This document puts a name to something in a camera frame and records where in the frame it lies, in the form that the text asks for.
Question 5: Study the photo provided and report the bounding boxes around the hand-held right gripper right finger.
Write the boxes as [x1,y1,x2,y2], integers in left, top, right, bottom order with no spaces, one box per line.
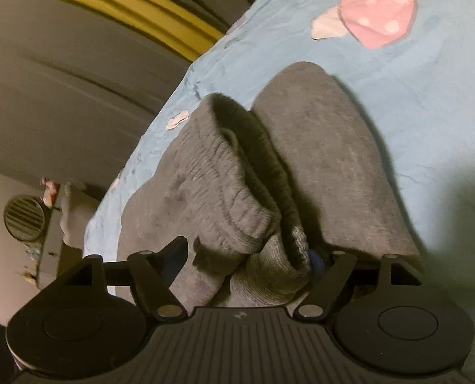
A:
[293,249,426,323]

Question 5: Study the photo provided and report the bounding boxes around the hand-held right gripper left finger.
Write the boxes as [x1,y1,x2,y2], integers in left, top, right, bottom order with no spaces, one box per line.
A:
[63,236,190,323]

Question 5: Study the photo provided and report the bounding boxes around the grey pants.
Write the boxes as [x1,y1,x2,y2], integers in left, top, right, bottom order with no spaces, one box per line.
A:
[115,61,426,308]

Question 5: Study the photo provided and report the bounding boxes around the grey chair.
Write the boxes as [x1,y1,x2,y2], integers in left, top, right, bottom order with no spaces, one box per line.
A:
[59,181,103,249]

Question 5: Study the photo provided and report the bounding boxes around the small pink toy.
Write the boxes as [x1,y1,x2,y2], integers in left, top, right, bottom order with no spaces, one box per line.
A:
[41,176,59,209]

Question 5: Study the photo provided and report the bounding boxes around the round slatted vent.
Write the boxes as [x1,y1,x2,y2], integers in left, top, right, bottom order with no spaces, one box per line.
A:
[4,194,47,243]

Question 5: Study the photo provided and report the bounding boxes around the light blue printed bed sheet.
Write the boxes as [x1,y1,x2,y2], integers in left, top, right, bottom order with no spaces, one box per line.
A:
[83,0,475,369]

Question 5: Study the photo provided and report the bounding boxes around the yellow curtain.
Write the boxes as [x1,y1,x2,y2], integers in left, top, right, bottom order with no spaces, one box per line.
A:
[0,0,227,64]

